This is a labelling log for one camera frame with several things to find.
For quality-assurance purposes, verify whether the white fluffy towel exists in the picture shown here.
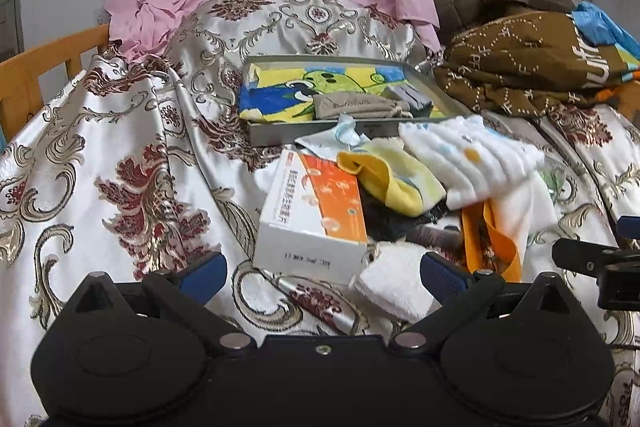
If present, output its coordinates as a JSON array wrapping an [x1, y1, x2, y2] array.
[[350, 172, 558, 323]]

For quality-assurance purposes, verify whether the orange cloth strap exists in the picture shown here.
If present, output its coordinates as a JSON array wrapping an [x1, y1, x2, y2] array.
[[460, 199, 524, 284]]

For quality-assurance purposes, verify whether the black dark garment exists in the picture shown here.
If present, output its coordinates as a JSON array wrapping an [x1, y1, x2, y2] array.
[[359, 187, 463, 255]]

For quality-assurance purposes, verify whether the yellow striped small towel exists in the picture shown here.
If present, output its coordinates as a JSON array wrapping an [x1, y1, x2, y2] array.
[[336, 138, 446, 218]]

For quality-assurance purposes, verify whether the white gauze baby towel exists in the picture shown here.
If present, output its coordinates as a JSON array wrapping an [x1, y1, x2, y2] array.
[[398, 115, 544, 210]]

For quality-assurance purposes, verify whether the orange white medicine box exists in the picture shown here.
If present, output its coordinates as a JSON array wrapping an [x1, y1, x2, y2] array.
[[253, 150, 368, 285]]

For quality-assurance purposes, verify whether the wooden sofa armrest right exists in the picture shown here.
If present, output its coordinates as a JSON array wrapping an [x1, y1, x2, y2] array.
[[597, 80, 640, 128]]

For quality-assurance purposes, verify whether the wooden sofa armrest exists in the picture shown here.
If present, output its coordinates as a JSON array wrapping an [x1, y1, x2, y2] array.
[[0, 24, 108, 142], [597, 80, 640, 128]]

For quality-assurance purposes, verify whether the floral satin sofa cover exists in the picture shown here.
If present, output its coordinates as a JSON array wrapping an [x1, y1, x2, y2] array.
[[0, 0, 640, 427]]

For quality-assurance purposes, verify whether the grey shallow tray box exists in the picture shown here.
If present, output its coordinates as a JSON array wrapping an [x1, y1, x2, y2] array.
[[239, 55, 471, 146]]

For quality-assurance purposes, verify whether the packaged face mask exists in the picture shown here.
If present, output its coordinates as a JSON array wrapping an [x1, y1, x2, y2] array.
[[294, 114, 370, 161]]

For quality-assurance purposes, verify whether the grey folded cloth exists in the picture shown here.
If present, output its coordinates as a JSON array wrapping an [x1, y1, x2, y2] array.
[[382, 83, 434, 117]]

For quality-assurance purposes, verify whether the brown dotted pattern blanket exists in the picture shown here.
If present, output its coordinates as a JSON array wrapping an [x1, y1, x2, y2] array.
[[434, 11, 639, 118]]

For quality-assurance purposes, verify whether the colourful cartoon cloth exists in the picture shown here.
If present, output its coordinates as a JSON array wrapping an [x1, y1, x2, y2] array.
[[238, 62, 446, 124]]

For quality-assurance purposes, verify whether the wooden sofa armrest left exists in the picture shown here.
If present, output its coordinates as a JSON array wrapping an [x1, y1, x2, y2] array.
[[0, 24, 108, 142]]

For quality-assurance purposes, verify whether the beige drawstring pouch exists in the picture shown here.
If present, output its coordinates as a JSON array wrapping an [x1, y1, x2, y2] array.
[[312, 92, 413, 120]]

